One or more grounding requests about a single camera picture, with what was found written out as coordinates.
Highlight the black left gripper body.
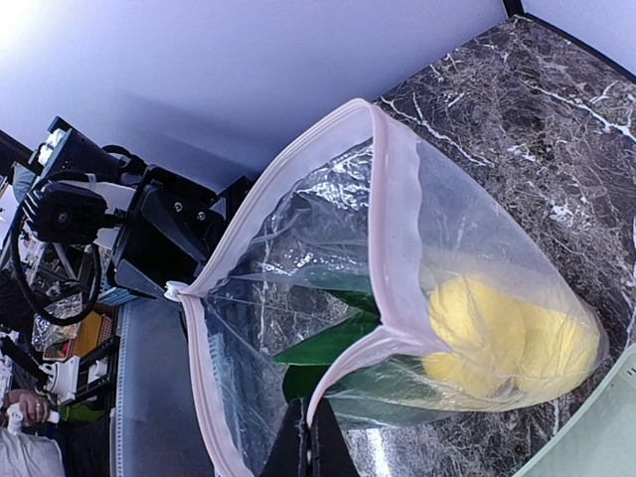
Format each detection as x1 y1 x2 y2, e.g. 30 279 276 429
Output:
106 166 253 298

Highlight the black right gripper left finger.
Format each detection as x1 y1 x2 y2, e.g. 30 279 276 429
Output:
260 398 308 477

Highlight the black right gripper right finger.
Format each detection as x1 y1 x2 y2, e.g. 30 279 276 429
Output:
310 398 356 477

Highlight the green white bok choy toy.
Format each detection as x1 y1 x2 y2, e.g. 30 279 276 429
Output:
272 289 452 430

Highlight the clear zip top bag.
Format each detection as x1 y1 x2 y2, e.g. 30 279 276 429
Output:
165 99 607 476

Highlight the pale yellow walnut toy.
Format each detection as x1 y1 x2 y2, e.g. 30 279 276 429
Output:
421 300 600 402

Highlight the yellow lemon toy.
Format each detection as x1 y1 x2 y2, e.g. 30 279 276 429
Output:
428 276 526 376

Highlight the person hand in background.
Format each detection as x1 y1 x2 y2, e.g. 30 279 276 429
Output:
2 389 50 426

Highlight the pale green plastic basket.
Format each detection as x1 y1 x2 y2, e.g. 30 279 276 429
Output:
517 346 636 477

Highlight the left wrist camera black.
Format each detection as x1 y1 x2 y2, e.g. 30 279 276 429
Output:
22 116 147 250

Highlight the white slotted cable duct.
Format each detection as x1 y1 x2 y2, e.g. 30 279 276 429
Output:
110 299 146 476

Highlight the left black frame post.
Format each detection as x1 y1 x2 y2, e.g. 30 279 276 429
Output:
503 0 526 18

